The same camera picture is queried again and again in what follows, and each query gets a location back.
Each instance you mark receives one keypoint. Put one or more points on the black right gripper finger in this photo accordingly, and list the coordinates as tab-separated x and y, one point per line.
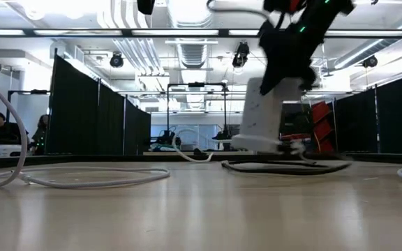
269	83
308	83

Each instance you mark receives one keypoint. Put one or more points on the white tower power strip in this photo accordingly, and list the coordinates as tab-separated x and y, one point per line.
262	118

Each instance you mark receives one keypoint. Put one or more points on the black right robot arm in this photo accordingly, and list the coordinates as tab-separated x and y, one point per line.
326	10

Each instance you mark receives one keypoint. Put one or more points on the black monitor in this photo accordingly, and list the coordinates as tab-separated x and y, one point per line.
293	122

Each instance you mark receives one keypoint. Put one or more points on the red storage bin rack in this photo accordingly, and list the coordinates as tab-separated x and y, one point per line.
321	130

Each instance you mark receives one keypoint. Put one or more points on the black curtain partition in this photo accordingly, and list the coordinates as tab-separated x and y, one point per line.
82	118
396	118

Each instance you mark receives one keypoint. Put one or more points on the white background box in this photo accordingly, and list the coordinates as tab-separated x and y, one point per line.
7	150

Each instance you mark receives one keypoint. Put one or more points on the silver ventilation duct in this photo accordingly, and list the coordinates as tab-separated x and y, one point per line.
192	35

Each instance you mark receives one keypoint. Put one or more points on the black table frame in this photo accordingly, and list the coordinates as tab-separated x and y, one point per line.
82	158

